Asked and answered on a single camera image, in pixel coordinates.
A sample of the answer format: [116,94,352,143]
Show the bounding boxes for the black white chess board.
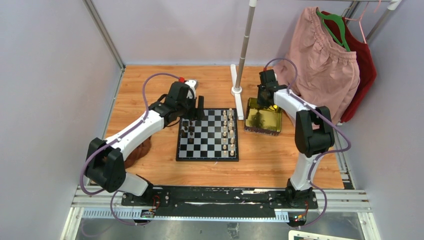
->
[175,108,240,162]

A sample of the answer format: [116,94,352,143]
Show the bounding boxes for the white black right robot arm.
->
[257,69,335,209]

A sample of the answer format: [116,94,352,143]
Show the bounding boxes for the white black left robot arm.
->
[81,79,204,207]

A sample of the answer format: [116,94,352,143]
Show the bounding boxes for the white clothes rack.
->
[230,0,403,122]

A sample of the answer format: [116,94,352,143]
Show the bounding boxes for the gold tin box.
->
[244,97,283,136]

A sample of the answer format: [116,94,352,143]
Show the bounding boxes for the pink garment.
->
[273,7,360,124]

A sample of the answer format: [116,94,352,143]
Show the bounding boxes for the brown cloth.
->
[124,137,152,169]

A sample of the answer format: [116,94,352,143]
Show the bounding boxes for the green clothes hanger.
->
[316,10,351,53]

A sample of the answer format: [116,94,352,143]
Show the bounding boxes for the red garment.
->
[313,9,377,123]

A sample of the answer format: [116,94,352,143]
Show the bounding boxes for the pink clothes hanger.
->
[342,0,382,44]

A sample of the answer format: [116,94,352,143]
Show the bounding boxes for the white tablet corner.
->
[288,230,354,240]

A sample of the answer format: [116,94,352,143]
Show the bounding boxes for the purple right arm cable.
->
[263,58,352,229]

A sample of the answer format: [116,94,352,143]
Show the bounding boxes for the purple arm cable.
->
[263,58,352,229]
[79,72,185,227]

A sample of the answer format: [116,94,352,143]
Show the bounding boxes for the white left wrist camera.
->
[179,77,199,100]

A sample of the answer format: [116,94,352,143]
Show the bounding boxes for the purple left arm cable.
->
[79,72,185,227]

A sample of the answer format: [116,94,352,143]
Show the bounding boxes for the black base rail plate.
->
[121,185,318,218]

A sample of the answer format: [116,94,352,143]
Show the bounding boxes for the aluminium frame post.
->
[82,0,126,72]

